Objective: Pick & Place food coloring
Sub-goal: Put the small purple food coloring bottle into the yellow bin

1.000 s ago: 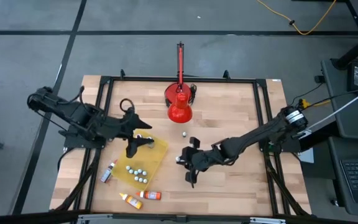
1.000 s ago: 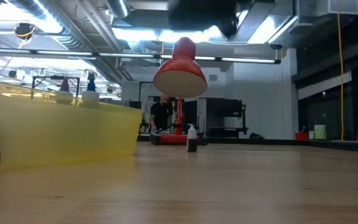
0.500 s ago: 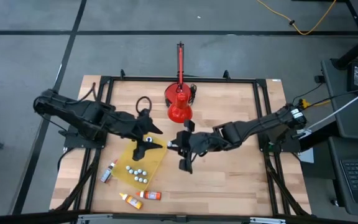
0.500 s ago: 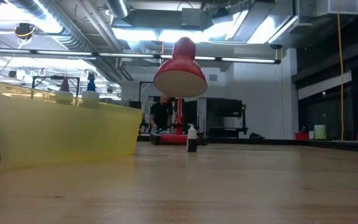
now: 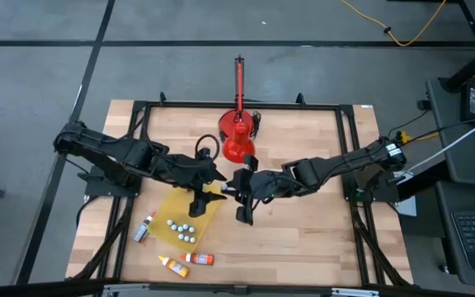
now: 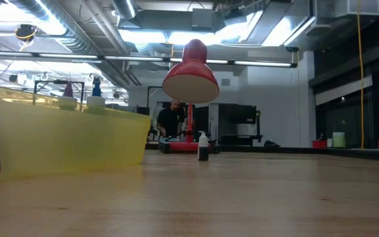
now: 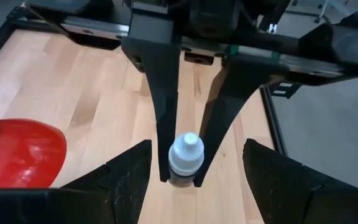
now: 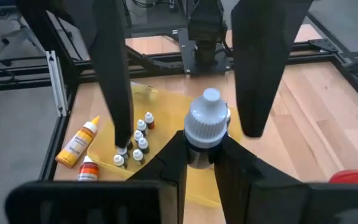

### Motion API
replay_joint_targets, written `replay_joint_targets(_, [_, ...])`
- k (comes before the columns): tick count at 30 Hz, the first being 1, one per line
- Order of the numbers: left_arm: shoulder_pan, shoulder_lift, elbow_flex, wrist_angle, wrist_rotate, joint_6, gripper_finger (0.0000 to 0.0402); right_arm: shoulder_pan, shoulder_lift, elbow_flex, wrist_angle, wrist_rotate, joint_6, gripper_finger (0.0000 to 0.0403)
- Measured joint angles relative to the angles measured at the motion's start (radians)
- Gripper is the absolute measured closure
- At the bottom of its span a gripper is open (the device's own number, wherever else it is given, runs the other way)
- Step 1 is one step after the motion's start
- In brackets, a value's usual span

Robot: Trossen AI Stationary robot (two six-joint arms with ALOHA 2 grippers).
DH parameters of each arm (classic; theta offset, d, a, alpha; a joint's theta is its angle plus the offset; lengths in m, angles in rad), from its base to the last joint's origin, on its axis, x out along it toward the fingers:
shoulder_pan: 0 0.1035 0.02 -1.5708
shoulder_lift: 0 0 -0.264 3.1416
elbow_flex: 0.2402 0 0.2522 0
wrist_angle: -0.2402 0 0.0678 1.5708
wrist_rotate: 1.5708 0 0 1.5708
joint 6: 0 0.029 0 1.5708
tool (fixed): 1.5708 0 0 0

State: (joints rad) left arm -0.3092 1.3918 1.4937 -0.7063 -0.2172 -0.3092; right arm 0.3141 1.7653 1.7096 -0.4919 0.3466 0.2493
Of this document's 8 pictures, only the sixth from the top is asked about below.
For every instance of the small white-capped dye bottle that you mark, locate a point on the small white-capped dye bottle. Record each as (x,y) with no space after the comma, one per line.
(203,148)

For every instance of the black cabinet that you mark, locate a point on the black cabinet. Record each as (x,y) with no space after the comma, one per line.
(242,115)

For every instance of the purple-capped ink bottle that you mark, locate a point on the purple-capped ink bottle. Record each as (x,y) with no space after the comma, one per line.
(68,90)

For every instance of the green white container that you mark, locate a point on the green white container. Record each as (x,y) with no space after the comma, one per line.
(339,140)

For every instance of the blue-capped ink bottle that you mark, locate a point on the blue-capped ink bottle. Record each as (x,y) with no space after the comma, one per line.
(96,88)

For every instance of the long linear ceiling light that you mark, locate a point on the long linear ceiling light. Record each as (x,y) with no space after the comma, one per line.
(133,58)

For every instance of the person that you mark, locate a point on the person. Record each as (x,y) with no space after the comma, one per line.
(169,120)

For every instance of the red desk lamp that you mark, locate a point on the red desk lamp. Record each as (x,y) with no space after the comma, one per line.
(191,75)

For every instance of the red tub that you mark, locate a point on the red tub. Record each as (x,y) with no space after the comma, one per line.
(319,144)

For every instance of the black metal frame stand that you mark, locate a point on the black metal frame stand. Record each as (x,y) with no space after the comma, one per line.
(59,81)

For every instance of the yellow cutting board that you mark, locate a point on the yellow cutting board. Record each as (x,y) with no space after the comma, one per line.
(77,141)

